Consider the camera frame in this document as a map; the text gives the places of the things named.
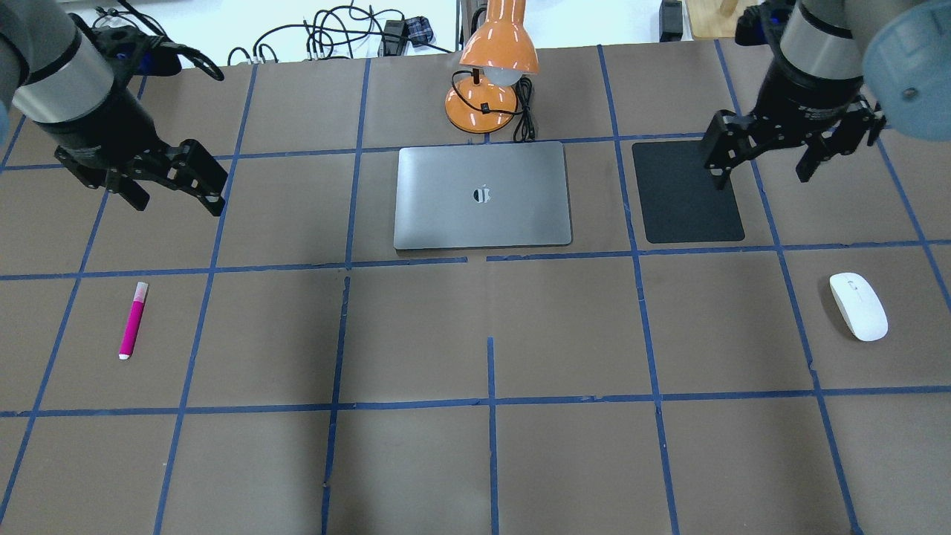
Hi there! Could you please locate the orange desk lamp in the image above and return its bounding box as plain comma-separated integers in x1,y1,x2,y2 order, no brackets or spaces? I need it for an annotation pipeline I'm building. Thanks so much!
444,1,539,143

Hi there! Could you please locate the black lamp power cable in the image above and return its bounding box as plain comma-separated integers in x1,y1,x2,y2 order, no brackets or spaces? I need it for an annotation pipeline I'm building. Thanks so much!
452,71,537,143

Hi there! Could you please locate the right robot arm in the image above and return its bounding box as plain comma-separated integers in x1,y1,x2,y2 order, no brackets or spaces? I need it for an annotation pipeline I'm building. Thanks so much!
700,1,950,189

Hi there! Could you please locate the pink marker pen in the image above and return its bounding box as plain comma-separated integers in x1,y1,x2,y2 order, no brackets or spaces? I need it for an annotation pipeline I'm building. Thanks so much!
117,282,149,361

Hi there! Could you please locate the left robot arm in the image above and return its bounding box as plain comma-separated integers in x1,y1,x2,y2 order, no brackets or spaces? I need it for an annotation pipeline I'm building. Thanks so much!
2,1,228,216

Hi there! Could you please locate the silver closed laptop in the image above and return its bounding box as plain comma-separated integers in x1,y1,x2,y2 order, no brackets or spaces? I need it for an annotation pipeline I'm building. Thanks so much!
392,141,573,250

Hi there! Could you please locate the white computer mouse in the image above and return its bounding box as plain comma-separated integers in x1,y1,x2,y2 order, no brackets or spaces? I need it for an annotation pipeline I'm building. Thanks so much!
828,272,889,343

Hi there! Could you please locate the black power adapter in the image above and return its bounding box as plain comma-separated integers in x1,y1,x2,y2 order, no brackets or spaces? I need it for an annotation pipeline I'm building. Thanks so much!
377,19,408,57

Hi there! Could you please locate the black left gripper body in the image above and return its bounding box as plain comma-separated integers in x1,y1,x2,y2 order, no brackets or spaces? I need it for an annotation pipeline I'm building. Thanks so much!
45,89,176,192

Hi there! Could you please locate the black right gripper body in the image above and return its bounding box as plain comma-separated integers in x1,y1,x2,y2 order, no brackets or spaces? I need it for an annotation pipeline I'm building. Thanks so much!
751,56,865,150

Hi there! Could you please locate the black mousepad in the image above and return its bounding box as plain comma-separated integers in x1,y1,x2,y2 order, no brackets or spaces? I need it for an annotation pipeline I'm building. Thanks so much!
632,140,746,244

